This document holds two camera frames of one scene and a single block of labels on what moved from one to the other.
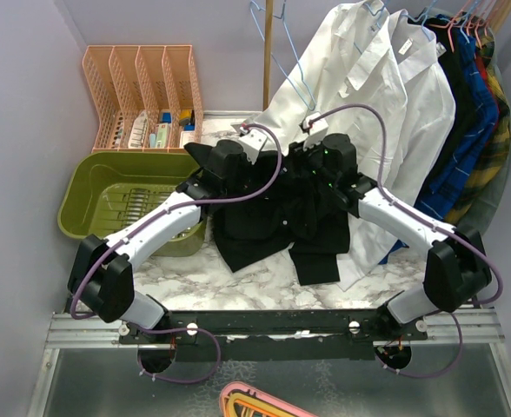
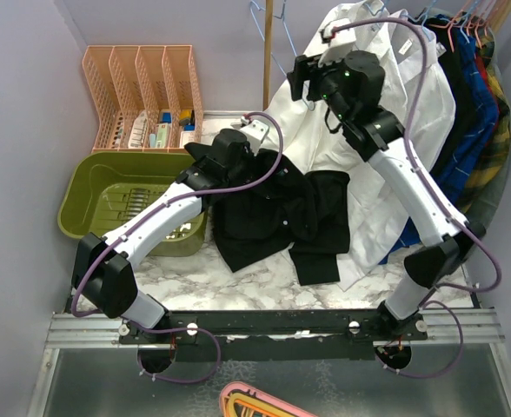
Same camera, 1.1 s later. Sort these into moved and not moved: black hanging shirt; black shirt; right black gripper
Moved: right black gripper
Not moved: black shirt; black hanging shirt
